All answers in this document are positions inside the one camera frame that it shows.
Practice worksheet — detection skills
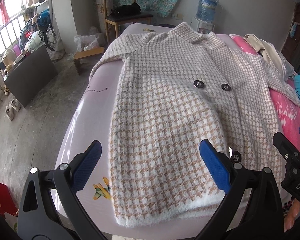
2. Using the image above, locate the bicycle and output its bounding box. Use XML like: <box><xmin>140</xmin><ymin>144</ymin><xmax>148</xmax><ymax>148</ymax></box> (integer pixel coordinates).
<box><xmin>18</xmin><ymin>9</ymin><xmax>57</xmax><ymax>51</ymax></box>

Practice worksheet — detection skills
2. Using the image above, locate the pair of beige shoes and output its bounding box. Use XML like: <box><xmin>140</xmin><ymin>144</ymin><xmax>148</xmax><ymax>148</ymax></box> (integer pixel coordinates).
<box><xmin>5</xmin><ymin>99</ymin><xmax>21</xmax><ymax>121</ymax></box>

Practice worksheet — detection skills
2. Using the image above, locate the pink floral blanket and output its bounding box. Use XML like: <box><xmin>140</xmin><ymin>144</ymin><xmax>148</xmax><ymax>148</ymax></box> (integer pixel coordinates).
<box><xmin>230</xmin><ymin>34</ymin><xmax>300</xmax><ymax>151</ymax></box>

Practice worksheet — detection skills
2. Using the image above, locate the cream jacket on bed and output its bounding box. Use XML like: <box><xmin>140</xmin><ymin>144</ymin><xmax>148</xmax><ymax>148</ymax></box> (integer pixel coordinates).
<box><xmin>244</xmin><ymin>34</ymin><xmax>294</xmax><ymax>81</ymax></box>

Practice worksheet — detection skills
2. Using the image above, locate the lilac bed sheet mattress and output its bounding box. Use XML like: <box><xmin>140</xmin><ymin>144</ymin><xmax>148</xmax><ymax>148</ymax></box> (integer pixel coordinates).
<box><xmin>50</xmin><ymin>23</ymin><xmax>286</xmax><ymax>240</ymax></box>

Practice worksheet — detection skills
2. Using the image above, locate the white water dispenser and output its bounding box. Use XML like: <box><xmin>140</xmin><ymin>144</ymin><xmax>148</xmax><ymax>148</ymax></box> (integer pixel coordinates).
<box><xmin>190</xmin><ymin>17</ymin><xmax>215</xmax><ymax>34</ymax></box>

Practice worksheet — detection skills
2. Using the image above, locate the red cardboard box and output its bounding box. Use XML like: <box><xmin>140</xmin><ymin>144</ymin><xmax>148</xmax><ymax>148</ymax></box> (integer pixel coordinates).
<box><xmin>0</xmin><ymin>183</ymin><xmax>18</xmax><ymax>217</ymax></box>

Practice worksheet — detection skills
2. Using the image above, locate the person's right hand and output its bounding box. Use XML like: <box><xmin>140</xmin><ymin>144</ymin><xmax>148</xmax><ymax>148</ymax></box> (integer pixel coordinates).
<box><xmin>284</xmin><ymin>198</ymin><xmax>300</xmax><ymax>232</ymax></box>

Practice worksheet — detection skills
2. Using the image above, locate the white plastic bag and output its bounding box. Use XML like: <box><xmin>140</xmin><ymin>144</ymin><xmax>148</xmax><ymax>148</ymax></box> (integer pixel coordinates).
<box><xmin>74</xmin><ymin>27</ymin><xmax>106</xmax><ymax>52</ymax></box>

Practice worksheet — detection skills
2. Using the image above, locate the small wooden stool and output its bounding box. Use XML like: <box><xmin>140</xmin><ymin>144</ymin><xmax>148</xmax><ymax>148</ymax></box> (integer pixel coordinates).
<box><xmin>73</xmin><ymin>47</ymin><xmax>105</xmax><ymax>75</ymax></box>

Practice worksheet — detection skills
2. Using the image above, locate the dark cabinet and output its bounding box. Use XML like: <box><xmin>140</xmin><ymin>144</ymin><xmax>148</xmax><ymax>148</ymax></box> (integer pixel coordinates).
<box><xmin>4</xmin><ymin>45</ymin><xmax>58</xmax><ymax>107</ymax></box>

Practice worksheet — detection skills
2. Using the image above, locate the beige houndstooth coat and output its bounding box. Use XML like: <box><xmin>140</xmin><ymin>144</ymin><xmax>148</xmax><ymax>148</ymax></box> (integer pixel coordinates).
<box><xmin>99</xmin><ymin>23</ymin><xmax>300</xmax><ymax>228</ymax></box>

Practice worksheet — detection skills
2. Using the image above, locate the wooden chair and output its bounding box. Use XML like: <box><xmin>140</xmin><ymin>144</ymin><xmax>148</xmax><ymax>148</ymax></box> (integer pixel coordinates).
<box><xmin>103</xmin><ymin>0</ymin><xmax>153</xmax><ymax>45</ymax></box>

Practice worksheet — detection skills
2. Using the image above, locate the black clothing on chair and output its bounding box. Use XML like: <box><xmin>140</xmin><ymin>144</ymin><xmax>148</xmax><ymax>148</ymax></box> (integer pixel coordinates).
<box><xmin>110</xmin><ymin>2</ymin><xmax>141</xmax><ymax>18</ymax></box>

